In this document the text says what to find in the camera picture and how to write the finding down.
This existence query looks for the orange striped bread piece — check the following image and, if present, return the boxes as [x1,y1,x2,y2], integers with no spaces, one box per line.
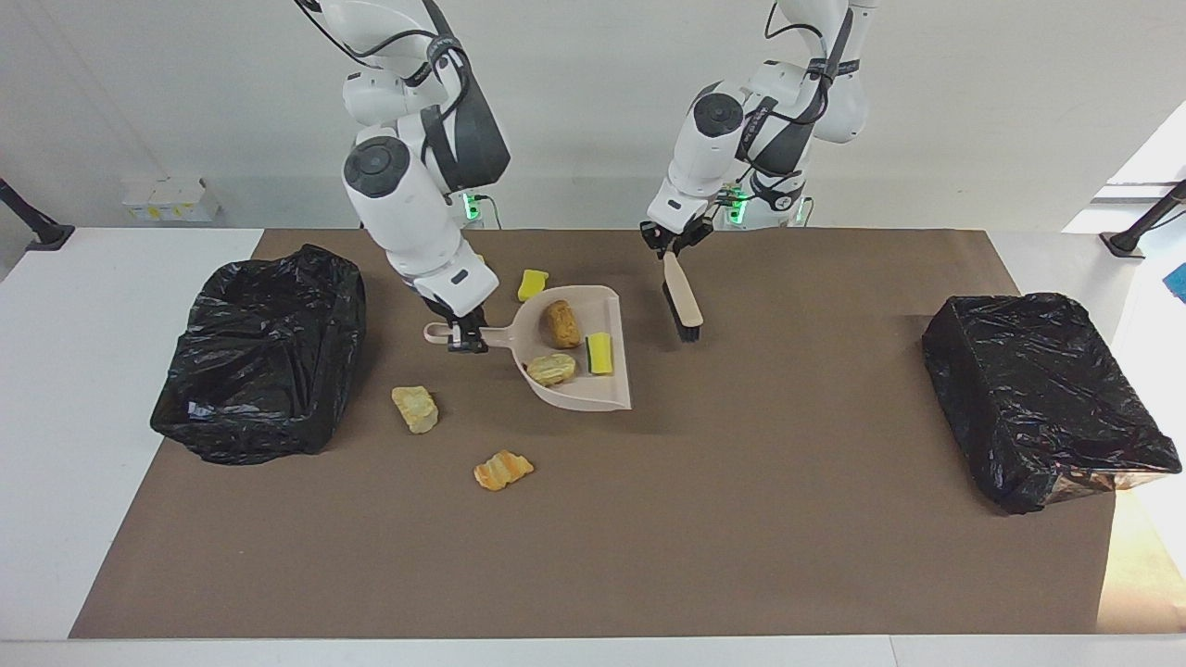
[473,450,536,492]

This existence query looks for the pale yellow rock chunk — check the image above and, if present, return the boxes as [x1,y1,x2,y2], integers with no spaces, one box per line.
[391,385,440,435]

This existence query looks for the pale yellow bread chunk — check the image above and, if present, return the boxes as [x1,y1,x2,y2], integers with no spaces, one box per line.
[527,354,578,387]

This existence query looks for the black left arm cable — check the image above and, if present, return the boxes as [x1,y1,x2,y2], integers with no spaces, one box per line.
[741,0,855,186]

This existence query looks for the white wall socket boxes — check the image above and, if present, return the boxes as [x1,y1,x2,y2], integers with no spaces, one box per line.
[120,176,224,223]

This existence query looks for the pale pink plastic dustpan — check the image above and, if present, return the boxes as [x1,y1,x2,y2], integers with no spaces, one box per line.
[423,285,634,412]

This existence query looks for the black camera stand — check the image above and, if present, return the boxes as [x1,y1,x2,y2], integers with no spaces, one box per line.
[0,178,76,252]
[1100,181,1186,258]

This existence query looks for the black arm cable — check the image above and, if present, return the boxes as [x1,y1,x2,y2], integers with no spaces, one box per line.
[741,0,855,186]
[296,0,469,126]

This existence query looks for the large brown table mat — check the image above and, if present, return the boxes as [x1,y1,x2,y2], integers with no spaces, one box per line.
[69,229,1117,640]

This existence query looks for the pale pink hand brush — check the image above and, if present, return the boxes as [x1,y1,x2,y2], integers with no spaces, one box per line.
[661,250,705,345]

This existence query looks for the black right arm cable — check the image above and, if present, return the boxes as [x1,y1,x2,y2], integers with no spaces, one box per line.
[296,0,469,126]

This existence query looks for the brown bread roll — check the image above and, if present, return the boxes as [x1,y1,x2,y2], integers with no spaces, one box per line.
[542,299,583,350]

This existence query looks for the black bag covered box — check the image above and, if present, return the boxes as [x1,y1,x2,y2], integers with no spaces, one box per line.
[921,293,1183,516]

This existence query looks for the open black bag lined bin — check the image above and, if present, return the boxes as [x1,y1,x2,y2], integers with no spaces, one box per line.
[150,244,368,466]

